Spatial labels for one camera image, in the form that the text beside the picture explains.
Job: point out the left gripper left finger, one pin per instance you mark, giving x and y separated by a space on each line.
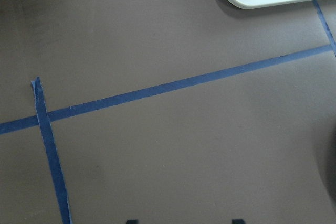
132 221

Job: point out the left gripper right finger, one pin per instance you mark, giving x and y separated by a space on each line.
238 221

